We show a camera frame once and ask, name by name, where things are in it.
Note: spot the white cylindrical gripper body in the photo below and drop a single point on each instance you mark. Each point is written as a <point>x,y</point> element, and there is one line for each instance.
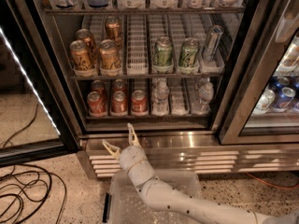
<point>132,158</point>

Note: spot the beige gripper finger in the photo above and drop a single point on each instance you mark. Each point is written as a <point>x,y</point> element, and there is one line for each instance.
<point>132,137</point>
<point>113,150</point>

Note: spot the red coke can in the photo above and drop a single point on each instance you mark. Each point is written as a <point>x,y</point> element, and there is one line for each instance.
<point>119,85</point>
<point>98,86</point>
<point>119,102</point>
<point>139,101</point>
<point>96,102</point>

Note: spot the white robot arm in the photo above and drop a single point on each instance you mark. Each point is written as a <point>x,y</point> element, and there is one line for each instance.
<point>160,196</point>

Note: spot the open glass fridge door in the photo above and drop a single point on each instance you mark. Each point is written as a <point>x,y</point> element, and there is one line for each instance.
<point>37,119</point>

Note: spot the green can left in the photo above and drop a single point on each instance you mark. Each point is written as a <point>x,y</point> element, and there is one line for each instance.
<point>163,52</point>

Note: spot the green can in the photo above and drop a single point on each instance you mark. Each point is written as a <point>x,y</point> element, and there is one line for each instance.
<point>188,52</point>
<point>163,52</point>

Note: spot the gold can front right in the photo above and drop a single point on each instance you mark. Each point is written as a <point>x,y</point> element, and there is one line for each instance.
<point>109,54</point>

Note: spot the gold can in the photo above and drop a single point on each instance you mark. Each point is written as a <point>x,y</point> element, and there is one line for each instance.
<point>109,54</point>
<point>80,55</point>
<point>87,36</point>
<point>113,29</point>

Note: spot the gold can front left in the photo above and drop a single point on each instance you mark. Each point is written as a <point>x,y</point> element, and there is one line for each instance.
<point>80,55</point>

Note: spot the stainless steel fridge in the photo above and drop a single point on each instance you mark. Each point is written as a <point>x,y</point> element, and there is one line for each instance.
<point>181,139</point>

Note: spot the green can right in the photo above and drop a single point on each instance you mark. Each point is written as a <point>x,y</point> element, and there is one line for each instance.
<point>188,52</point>

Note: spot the gold can back left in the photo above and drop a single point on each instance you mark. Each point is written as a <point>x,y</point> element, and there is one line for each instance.
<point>87,36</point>

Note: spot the gold can back right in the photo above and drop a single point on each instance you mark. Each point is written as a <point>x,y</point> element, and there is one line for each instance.
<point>113,29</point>

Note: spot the closed right fridge door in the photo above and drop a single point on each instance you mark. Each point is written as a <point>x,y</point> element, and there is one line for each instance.
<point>266,29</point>

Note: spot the slim silver can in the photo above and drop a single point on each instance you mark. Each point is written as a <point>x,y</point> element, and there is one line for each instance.
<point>213,38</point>

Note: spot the silver can behind door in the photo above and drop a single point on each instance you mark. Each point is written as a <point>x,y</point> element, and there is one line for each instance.
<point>264,102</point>

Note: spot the blue can behind door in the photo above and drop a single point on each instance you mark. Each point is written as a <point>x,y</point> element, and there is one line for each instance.
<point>283,97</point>

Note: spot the clear plastic bin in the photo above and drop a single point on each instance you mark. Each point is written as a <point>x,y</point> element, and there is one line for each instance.
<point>126,207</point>

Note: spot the clear water bottle left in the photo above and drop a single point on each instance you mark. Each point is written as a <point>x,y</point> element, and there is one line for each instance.
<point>160,98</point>

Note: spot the clear water bottle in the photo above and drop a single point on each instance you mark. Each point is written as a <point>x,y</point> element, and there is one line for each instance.
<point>204,94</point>
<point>160,98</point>

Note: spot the clear water bottle right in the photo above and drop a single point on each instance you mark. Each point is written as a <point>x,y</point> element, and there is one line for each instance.
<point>204,94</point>

